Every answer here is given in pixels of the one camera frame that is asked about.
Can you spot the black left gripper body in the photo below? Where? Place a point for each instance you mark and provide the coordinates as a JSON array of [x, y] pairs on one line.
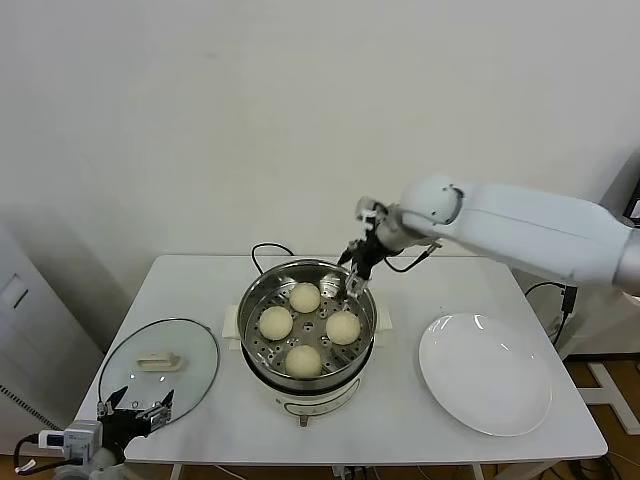
[[125, 427]]

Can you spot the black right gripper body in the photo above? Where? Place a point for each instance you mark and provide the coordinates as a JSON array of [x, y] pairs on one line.
[[369, 255]]

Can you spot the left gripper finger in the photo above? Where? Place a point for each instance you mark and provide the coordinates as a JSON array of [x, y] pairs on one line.
[[156, 416], [108, 407]]

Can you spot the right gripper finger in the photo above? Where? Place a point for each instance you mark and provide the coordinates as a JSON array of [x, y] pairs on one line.
[[357, 286], [346, 256]]

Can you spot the white steamed baozi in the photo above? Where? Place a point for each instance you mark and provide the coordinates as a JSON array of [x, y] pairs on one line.
[[303, 361], [305, 297], [276, 322], [343, 327]]

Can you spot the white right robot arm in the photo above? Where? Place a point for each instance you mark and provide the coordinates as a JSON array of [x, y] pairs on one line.
[[525, 220]]

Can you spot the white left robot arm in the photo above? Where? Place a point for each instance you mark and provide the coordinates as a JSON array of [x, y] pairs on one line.
[[95, 465]]

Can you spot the perforated stainless steel steamer basket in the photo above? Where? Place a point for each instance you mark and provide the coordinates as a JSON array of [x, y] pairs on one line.
[[360, 305]]

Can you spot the white table leg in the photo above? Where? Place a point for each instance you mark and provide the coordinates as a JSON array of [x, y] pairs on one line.
[[477, 472], [176, 472]]

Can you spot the white cabinet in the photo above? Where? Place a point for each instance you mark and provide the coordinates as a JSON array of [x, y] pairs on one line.
[[30, 325]]

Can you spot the white round plate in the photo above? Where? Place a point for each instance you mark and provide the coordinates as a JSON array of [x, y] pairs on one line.
[[485, 375]]

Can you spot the white side desk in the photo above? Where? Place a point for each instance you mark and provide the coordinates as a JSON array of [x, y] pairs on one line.
[[610, 392]]

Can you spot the grey laptop with dark screen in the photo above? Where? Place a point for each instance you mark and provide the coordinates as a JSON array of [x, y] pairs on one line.
[[630, 170]]

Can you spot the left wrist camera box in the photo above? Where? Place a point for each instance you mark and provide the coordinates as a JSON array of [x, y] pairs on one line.
[[77, 436]]

